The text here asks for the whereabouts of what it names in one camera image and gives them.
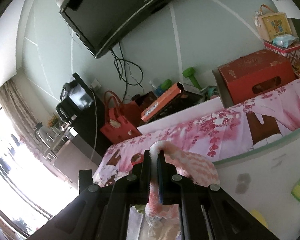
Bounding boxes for pink white chevron cloth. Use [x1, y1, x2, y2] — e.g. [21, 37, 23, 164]
[144, 140, 221, 238]

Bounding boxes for red felt tote bag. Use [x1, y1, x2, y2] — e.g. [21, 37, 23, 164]
[100, 90, 141, 144]

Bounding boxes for pink floral cartoon bedsheet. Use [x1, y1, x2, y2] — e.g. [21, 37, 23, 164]
[92, 76, 300, 240]

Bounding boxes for orange black long box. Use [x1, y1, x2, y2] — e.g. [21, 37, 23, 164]
[141, 82, 202, 124]

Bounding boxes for yellow sponge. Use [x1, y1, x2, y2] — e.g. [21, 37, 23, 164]
[250, 210, 268, 228]

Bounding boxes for black coffee machine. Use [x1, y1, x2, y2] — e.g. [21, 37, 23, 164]
[56, 73, 105, 144]

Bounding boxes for clear plastic bottle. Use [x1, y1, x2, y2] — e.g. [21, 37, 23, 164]
[149, 79, 163, 98]

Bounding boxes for green dumbbell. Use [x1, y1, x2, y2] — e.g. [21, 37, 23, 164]
[183, 67, 202, 90]

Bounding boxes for red cardboard gift box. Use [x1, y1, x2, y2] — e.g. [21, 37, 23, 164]
[218, 49, 295, 104]

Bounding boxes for black flat screen television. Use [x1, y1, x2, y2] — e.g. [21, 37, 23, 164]
[60, 0, 172, 59]

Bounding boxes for red white patterned tin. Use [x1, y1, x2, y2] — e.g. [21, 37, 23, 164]
[264, 41, 300, 67]

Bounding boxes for blue wet wipes pack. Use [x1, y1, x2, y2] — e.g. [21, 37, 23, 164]
[272, 34, 299, 48]

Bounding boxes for black hanging cables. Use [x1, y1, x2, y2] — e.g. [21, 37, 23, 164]
[109, 41, 144, 103]

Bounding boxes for beige gift bag with handle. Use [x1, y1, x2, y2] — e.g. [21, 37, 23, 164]
[254, 4, 293, 42]

